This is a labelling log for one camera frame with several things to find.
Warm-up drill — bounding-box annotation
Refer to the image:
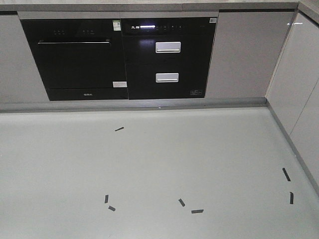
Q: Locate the black built-in disinfection cabinet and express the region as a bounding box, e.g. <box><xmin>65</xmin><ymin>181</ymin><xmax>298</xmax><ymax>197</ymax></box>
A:
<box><xmin>121</xmin><ymin>17</ymin><xmax>217</xmax><ymax>100</ymax></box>

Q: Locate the silver lower drawer handle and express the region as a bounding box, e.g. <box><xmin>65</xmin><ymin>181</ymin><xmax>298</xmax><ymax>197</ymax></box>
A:
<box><xmin>156</xmin><ymin>73</ymin><xmax>179</xmax><ymax>83</ymax></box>

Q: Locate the silver upper drawer handle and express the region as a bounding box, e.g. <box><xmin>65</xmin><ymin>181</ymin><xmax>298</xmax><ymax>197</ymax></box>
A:
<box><xmin>155</xmin><ymin>42</ymin><xmax>181</xmax><ymax>53</ymax></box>

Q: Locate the silver drawer handle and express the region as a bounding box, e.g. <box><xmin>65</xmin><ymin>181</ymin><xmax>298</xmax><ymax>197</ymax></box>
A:
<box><xmin>156</xmin><ymin>73</ymin><xmax>179</xmax><ymax>83</ymax></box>
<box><xmin>155</xmin><ymin>42</ymin><xmax>181</xmax><ymax>53</ymax></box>

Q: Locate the black built-in dishwasher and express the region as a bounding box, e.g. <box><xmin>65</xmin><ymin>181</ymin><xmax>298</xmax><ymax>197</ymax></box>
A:
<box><xmin>21</xmin><ymin>19</ymin><xmax>128</xmax><ymax>101</ymax></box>

